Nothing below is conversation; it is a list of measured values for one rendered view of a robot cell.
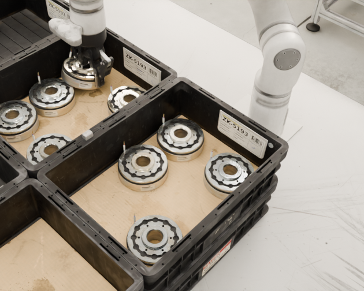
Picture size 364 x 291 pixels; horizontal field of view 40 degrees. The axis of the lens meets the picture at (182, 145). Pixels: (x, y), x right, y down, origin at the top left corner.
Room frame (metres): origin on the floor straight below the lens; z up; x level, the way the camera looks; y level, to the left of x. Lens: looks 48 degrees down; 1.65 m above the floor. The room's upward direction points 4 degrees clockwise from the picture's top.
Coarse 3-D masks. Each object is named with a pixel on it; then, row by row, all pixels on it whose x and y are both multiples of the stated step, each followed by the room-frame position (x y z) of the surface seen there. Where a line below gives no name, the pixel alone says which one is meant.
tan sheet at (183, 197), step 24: (216, 144) 0.74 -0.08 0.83; (168, 168) 0.66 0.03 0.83; (192, 168) 0.66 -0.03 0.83; (96, 192) 0.58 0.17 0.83; (120, 192) 0.59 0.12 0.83; (144, 192) 0.59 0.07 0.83; (168, 192) 0.60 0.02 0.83; (192, 192) 0.60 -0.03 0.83; (96, 216) 0.53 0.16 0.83; (120, 216) 0.53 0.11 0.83; (144, 216) 0.54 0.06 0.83; (168, 216) 0.54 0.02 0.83; (192, 216) 0.54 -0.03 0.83; (120, 240) 0.48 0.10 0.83
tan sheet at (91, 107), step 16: (112, 80) 0.93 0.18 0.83; (128, 80) 0.93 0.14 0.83; (80, 96) 0.86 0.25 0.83; (96, 96) 0.86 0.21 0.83; (80, 112) 0.81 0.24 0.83; (96, 112) 0.81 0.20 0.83; (48, 128) 0.75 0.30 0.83; (64, 128) 0.75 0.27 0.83; (80, 128) 0.76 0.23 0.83; (16, 144) 0.70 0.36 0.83
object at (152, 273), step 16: (176, 80) 0.83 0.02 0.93; (160, 96) 0.78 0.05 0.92; (208, 96) 0.78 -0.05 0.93; (128, 112) 0.72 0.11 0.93; (240, 112) 0.74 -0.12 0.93; (112, 128) 0.67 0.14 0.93; (256, 128) 0.70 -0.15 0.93; (80, 144) 0.62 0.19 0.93; (64, 160) 0.58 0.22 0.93; (272, 160) 0.62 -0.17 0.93; (256, 176) 0.57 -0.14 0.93; (240, 192) 0.53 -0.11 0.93; (80, 208) 0.48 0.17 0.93; (224, 208) 0.50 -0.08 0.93; (96, 224) 0.45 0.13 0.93; (208, 224) 0.46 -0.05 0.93; (192, 240) 0.43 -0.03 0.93; (128, 256) 0.39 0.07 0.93; (176, 256) 0.40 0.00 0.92; (144, 272) 0.37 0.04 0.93; (160, 272) 0.37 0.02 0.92
